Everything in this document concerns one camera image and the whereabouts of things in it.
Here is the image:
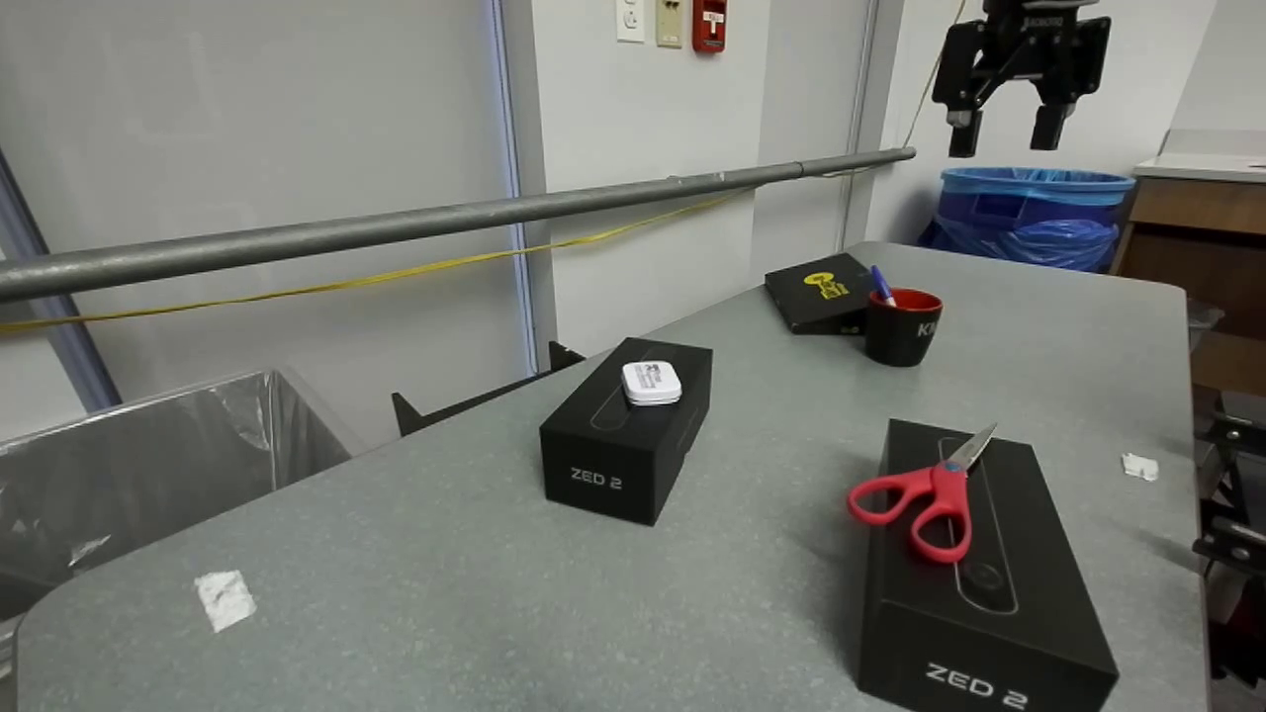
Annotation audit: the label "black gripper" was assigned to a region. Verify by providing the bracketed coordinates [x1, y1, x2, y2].
[932, 0, 1112, 160]

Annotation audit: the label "black cup with red inside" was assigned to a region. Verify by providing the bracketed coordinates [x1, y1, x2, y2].
[865, 288, 944, 369]

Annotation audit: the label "blue trash bin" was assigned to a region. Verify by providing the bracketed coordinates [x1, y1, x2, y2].
[918, 165, 1137, 274]

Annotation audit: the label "wooden cabinet with white top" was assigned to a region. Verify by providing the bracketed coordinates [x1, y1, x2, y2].
[1110, 129, 1266, 399]

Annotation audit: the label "flat black box yellow print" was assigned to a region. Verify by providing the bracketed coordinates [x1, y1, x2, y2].
[764, 252, 878, 336]

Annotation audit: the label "red fire alarm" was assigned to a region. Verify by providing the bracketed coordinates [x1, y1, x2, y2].
[691, 0, 729, 54]

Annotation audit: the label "small white case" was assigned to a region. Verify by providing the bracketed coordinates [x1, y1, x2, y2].
[620, 360, 684, 408]

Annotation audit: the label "large black box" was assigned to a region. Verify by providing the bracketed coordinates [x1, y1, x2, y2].
[857, 417, 1122, 712]

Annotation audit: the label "small black box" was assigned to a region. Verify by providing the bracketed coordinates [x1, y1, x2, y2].
[539, 337, 714, 528]

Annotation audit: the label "grey metal pole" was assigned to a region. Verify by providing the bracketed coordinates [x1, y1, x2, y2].
[0, 145, 918, 304]

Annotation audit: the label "large white tape piece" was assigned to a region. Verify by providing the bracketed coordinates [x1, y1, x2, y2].
[194, 570, 257, 633]

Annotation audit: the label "grey bin with clear liner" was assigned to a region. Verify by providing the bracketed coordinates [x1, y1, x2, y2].
[0, 367, 363, 683]

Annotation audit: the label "grey slanted bar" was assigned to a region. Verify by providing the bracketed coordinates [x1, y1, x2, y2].
[0, 148, 124, 414]

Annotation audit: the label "red handled scissors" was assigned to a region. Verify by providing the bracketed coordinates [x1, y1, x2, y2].
[846, 423, 999, 566]

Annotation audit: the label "black metal frame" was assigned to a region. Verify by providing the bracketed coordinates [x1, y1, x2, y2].
[1190, 410, 1266, 685]

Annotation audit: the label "yellow cable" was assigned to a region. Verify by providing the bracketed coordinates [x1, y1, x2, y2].
[0, 0, 968, 334]

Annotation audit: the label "black metal bracket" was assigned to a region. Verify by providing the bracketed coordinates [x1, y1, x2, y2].
[391, 340, 587, 438]

